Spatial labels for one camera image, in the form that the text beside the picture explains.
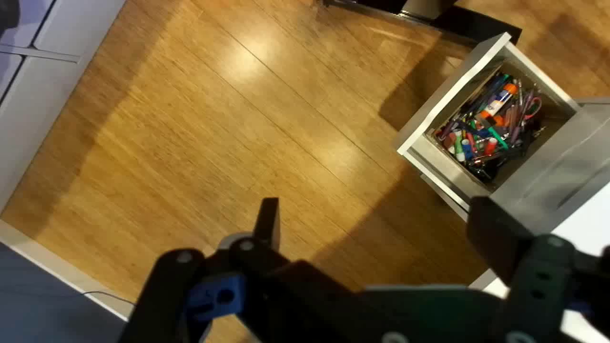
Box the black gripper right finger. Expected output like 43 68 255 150
465 195 610 343

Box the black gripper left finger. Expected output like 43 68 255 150
118 195 291 343

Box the pile of coloured pens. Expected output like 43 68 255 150
434 68 548 184

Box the white desk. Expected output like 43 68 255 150
468 96 610 343

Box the glue stick with orange cap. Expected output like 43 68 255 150
478 81 520 121

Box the open white drawer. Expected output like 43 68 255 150
396 31 579 212

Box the black stand foot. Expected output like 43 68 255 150
320 0 524 45

